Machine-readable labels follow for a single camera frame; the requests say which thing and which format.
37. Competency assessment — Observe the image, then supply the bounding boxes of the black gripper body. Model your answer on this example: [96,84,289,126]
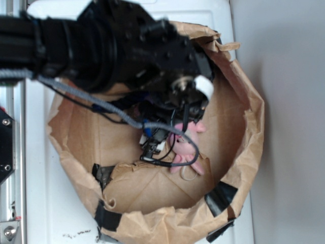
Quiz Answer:
[139,101,200,161]

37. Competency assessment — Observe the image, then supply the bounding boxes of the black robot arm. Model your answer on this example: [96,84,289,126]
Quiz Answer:
[1,1,213,165]

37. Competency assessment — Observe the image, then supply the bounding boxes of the pink plush bunny toy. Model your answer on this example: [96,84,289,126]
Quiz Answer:
[169,121,207,181]

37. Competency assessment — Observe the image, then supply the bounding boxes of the brown paper bag bin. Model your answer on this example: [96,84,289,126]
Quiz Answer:
[47,22,265,243]

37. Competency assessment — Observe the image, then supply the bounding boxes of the black mounting plate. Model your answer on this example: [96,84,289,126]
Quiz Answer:
[1,106,16,185]

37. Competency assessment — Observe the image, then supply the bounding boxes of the thin black cable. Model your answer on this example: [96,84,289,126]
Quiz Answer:
[43,81,127,125]

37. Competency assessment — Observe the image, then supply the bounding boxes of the grey braided cable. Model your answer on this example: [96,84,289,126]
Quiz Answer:
[0,68,201,168]

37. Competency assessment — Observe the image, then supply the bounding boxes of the aluminium frame rail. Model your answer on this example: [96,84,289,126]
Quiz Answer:
[0,0,27,244]

